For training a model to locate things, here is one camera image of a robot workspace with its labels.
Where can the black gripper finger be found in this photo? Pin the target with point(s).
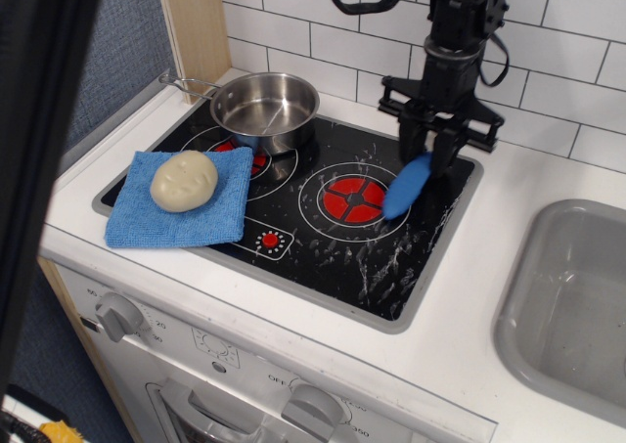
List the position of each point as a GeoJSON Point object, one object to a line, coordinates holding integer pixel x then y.
{"type": "Point", "coordinates": [413, 130]}
{"type": "Point", "coordinates": [445, 149]}

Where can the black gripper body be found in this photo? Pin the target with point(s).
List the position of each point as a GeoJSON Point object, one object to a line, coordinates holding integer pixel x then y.
{"type": "Point", "coordinates": [447, 92]}

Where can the blue handled metal spoon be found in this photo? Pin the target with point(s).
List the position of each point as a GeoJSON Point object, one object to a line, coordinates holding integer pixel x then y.
{"type": "Point", "coordinates": [406, 187]}

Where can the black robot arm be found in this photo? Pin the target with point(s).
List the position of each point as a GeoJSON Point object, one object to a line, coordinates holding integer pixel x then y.
{"type": "Point", "coordinates": [460, 25]}

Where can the black toy stovetop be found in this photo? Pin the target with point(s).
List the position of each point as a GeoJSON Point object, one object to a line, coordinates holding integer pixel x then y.
{"type": "Point", "coordinates": [314, 225]}

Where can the stainless steel pot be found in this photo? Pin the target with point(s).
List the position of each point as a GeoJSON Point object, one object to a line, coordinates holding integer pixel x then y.
{"type": "Point", "coordinates": [270, 112]}

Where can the grey sink basin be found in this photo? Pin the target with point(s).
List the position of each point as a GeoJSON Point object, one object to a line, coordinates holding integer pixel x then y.
{"type": "Point", "coordinates": [561, 329]}

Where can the beige toy potato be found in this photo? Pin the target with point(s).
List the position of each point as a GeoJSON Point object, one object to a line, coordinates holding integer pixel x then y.
{"type": "Point", "coordinates": [184, 182]}

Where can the blue microfiber cloth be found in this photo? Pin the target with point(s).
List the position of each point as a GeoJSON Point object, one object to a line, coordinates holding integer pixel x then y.
{"type": "Point", "coordinates": [137, 222]}

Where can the grey right oven knob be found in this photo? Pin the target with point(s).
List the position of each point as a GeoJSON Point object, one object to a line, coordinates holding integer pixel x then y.
{"type": "Point", "coordinates": [313, 411]}

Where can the grey oven knob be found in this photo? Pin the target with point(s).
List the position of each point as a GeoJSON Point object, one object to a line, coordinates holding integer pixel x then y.
{"type": "Point", "coordinates": [313, 411]}
{"type": "Point", "coordinates": [118, 316]}

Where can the white toy oven front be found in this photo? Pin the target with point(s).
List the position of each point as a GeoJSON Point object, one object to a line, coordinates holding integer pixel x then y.
{"type": "Point", "coordinates": [174, 382]}

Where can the grey left oven knob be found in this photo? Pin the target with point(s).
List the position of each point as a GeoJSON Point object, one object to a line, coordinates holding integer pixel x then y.
{"type": "Point", "coordinates": [118, 316]}

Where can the yellow black object bottom left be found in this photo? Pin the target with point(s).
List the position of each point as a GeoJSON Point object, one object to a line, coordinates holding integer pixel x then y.
{"type": "Point", "coordinates": [47, 432]}

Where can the wooden side post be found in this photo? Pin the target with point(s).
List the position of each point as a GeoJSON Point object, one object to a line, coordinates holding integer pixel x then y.
{"type": "Point", "coordinates": [199, 40]}

